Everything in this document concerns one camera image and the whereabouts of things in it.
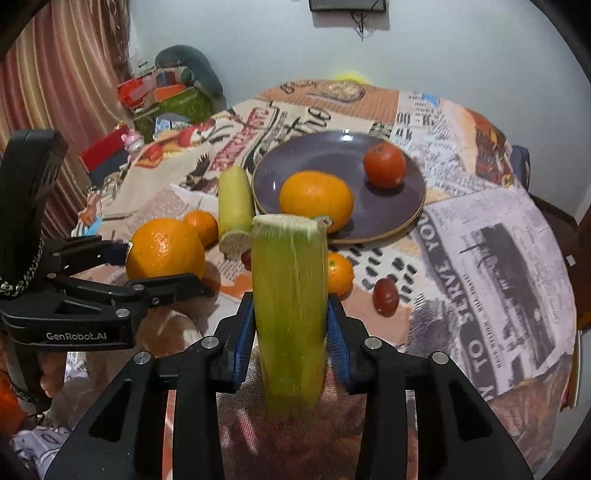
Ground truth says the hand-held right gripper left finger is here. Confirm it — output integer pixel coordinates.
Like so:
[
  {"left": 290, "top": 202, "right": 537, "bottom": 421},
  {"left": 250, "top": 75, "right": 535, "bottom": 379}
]
[{"left": 44, "top": 293, "right": 257, "bottom": 480}]

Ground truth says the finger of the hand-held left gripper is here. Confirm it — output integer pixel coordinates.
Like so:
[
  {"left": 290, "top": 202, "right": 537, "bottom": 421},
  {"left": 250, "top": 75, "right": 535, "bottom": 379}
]
[
  {"left": 44, "top": 234, "right": 134, "bottom": 273},
  {"left": 46, "top": 272, "right": 215, "bottom": 324}
]

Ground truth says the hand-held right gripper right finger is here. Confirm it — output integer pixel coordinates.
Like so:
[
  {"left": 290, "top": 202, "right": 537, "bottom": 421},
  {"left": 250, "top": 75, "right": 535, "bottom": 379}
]
[{"left": 325, "top": 295, "right": 536, "bottom": 480}]

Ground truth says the large orange with white sticker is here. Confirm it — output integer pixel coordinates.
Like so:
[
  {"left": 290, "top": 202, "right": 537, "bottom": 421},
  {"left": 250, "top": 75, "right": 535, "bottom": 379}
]
[{"left": 126, "top": 218, "right": 206, "bottom": 282}]

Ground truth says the small tangerine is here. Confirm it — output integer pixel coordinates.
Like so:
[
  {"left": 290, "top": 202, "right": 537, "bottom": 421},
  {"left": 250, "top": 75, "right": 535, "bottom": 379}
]
[
  {"left": 327, "top": 252, "right": 355, "bottom": 298},
  {"left": 183, "top": 209, "right": 219, "bottom": 247}
]

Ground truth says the green cucumber half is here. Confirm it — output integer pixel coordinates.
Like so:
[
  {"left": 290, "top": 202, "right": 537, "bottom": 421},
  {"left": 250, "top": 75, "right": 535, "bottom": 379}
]
[{"left": 250, "top": 213, "right": 329, "bottom": 414}]

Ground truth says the yellow-green cucumber half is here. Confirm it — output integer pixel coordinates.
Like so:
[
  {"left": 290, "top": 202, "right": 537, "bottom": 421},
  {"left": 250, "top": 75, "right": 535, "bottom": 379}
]
[{"left": 218, "top": 165, "right": 256, "bottom": 260}]

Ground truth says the purple plate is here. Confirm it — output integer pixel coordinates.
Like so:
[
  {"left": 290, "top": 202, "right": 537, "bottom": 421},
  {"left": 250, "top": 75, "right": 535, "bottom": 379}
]
[{"left": 252, "top": 130, "right": 426, "bottom": 245}]

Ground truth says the person's left hand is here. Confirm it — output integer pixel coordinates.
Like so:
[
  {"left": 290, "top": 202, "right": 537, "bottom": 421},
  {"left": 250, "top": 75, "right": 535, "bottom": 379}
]
[{"left": 40, "top": 352, "right": 66, "bottom": 398}]

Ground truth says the red cloth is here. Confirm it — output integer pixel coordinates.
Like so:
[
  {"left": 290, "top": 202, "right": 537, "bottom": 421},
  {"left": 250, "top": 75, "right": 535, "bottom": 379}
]
[{"left": 79, "top": 130, "right": 132, "bottom": 169}]

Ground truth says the pink toy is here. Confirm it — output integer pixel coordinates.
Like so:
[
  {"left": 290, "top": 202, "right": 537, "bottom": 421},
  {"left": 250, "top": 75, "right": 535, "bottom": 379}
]
[{"left": 121, "top": 129, "right": 145, "bottom": 153}]

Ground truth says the striped curtain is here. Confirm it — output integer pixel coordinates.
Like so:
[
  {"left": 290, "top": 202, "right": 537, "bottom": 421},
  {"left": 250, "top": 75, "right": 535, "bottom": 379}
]
[{"left": 0, "top": 0, "right": 132, "bottom": 241}]

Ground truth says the red box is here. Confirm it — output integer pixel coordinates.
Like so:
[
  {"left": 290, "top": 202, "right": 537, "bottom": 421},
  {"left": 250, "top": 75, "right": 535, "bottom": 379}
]
[{"left": 117, "top": 78, "right": 158, "bottom": 110}]

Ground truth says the large orange with green sticker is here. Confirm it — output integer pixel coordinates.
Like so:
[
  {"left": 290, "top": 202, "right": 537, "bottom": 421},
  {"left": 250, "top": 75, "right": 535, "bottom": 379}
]
[{"left": 279, "top": 171, "right": 355, "bottom": 234}]

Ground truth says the newspaper print tablecloth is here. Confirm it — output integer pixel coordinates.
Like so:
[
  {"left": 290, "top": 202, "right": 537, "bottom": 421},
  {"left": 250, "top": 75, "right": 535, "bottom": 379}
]
[{"left": 9, "top": 78, "right": 578, "bottom": 480}]

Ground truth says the red tomato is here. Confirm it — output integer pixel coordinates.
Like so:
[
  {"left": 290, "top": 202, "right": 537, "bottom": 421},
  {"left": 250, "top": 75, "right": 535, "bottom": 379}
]
[{"left": 363, "top": 141, "right": 407, "bottom": 190}]

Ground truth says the grey neck pillow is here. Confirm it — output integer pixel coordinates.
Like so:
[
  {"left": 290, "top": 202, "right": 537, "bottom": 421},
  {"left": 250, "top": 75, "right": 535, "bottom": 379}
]
[{"left": 154, "top": 45, "right": 225, "bottom": 99}]

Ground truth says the dark cable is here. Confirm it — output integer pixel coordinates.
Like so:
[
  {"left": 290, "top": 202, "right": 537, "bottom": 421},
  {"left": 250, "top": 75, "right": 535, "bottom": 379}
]
[{"left": 351, "top": 11, "right": 376, "bottom": 41}]

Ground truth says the dark wall device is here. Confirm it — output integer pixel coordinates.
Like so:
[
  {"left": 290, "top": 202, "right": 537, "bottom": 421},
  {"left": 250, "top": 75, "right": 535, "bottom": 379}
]
[{"left": 308, "top": 0, "right": 387, "bottom": 13}]

